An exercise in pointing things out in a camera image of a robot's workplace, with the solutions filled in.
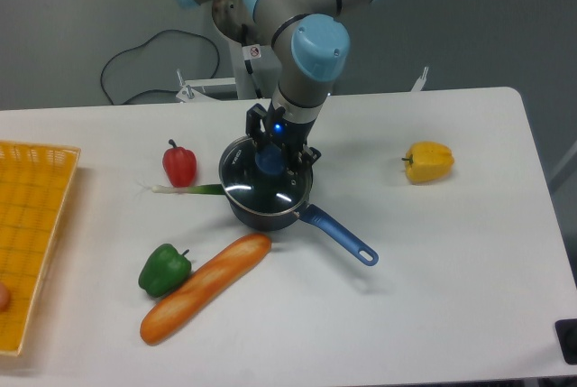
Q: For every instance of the green bell pepper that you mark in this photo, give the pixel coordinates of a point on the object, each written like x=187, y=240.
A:
x=164, y=271

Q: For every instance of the black object table edge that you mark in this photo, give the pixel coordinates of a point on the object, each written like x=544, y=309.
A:
x=566, y=334

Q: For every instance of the dark blue saucepan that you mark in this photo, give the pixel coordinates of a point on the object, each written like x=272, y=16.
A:
x=314, y=216

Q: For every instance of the green onion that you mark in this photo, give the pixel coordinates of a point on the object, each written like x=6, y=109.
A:
x=206, y=189

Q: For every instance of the yellow woven basket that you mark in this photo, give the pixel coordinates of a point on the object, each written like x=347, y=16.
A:
x=35, y=182

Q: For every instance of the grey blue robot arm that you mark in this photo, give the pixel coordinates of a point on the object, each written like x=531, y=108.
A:
x=312, y=48

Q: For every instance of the glass pot lid blue knob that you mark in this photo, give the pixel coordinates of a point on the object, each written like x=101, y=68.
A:
x=260, y=181

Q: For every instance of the yellow bell pepper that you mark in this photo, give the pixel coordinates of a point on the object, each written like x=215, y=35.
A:
x=427, y=161

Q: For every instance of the baguette bread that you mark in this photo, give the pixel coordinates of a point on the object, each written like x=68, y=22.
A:
x=207, y=283

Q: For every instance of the red bell pepper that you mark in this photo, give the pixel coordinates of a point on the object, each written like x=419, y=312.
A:
x=180, y=165

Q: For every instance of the egg in basket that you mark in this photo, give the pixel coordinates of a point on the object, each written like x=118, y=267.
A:
x=5, y=297

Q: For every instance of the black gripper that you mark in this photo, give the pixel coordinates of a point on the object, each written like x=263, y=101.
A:
x=282, y=144

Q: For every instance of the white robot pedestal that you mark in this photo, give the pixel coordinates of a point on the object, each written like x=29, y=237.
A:
x=259, y=34

